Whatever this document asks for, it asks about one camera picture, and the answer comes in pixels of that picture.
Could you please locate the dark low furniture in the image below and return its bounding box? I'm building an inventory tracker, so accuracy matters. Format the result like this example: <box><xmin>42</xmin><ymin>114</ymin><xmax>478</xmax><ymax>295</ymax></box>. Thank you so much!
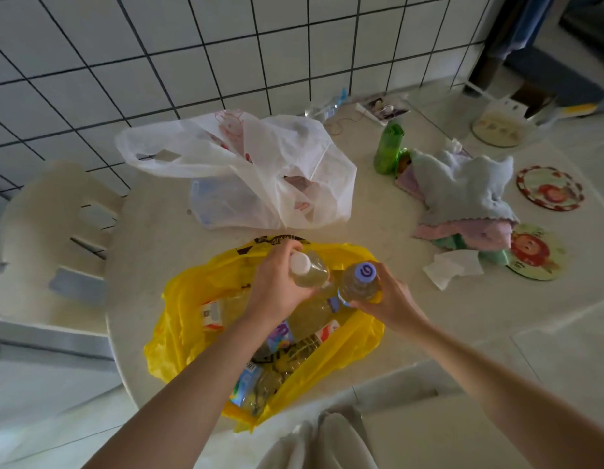
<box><xmin>505</xmin><ymin>0</ymin><xmax>604</xmax><ymax>108</ymax></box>

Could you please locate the dark blue curtain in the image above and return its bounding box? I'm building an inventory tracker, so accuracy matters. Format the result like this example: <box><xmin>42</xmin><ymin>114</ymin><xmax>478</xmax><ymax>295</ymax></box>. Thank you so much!
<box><xmin>477</xmin><ymin>0</ymin><xmax>557</xmax><ymax>91</ymax></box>

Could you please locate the small clear blue-cap bottle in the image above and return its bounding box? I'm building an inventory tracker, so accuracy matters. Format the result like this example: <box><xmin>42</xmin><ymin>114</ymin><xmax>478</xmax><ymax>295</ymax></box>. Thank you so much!
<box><xmin>304</xmin><ymin>87</ymin><xmax>350</xmax><ymax>124</ymax></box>

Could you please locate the yellow rim round coaster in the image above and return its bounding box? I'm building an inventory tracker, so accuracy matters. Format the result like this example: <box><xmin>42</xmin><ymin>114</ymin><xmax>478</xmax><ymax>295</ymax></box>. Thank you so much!
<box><xmin>505</xmin><ymin>223</ymin><xmax>567</xmax><ymax>282</ymax></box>

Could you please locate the person's right hand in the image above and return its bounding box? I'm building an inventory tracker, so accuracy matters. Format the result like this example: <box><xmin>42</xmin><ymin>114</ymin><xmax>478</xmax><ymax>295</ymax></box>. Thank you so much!
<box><xmin>350</xmin><ymin>261</ymin><xmax>430</xmax><ymax>340</ymax></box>

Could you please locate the white crumpled tissue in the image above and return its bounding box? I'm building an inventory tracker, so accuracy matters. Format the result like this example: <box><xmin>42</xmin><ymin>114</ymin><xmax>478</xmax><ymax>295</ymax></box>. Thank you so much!
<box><xmin>422</xmin><ymin>249</ymin><xmax>484</xmax><ymax>291</ymax></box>

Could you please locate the person's right forearm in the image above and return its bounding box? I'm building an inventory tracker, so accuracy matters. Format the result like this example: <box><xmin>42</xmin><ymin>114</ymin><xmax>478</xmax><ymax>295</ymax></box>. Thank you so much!
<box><xmin>404</xmin><ymin>317</ymin><xmax>604</xmax><ymax>469</ymax></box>

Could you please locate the green towel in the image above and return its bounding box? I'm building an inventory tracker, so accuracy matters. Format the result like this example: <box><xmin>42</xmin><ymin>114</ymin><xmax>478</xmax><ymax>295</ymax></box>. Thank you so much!
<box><xmin>431</xmin><ymin>234</ymin><xmax>511</xmax><ymax>267</ymax></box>

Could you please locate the person's left hand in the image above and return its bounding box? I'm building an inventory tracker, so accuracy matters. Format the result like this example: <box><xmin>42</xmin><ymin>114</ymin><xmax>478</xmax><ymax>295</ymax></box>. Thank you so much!
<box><xmin>243</xmin><ymin>238</ymin><xmax>315</xmax><ymax>333</ymax></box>

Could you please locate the white slatted chair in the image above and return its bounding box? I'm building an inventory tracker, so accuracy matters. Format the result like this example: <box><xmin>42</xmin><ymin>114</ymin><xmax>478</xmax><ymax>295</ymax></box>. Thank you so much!
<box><xmin>0</xmin><ymin>160</ymin><xmax>125</xmax><ymax>360</ymax></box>

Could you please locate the red rim round coaster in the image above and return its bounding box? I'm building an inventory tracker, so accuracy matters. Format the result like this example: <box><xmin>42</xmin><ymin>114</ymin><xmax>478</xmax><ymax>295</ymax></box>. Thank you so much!
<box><xmin>516</xmin><ymin>165</ymin><xmax>585</xmax><ymax>212</ymax></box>

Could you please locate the white cushioned chair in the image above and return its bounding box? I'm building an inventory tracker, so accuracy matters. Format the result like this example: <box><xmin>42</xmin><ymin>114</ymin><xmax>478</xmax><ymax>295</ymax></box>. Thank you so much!
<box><xmin>353</xmin><ymin>393</ymin><xmax>533</xmax><ymax>469</ymax></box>

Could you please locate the round dining table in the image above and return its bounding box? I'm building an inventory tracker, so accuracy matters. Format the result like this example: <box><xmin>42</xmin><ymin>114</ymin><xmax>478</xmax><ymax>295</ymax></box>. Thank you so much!
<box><xmin>105</xmin><ymin>80</ymin><xmax>604</xmax><ymax>435</ymax></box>

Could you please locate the person's left forearm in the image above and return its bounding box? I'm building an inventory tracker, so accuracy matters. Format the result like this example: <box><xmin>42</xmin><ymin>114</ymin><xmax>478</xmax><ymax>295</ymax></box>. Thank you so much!
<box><xmin>84</xmin><ymin>315</ymin><xmax>283</xmax><ymax>469</ymax></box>

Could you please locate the white plastic bag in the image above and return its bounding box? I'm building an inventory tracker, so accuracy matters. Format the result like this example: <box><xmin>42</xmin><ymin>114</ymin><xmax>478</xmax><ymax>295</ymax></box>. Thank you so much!
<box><xmin>115</xmin><ymin>109</ymin><xmax>357</xmax><ymax>231</ymax></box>

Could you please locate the small yellow object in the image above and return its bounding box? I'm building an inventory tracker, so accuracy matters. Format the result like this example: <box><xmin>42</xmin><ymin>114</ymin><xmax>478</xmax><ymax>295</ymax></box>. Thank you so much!
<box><xmin>558</xmin><ymin>103</ymin><xmax>601</xmax><ymax>118</ymax></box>

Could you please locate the green bag roll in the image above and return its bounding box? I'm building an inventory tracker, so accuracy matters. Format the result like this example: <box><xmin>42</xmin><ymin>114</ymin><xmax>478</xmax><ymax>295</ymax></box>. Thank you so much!
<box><xmin>373</xmin><ymin>121</ymin><xmax>406</xmax><ymax>175</ymax></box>

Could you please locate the yellow plastic bag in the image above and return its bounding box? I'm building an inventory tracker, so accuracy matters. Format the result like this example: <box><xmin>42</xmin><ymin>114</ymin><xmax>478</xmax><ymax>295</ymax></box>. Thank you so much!
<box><xmin>144</xmin><ymin>236</ymin><xmax>385</xmax><ymax>433</ymax></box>

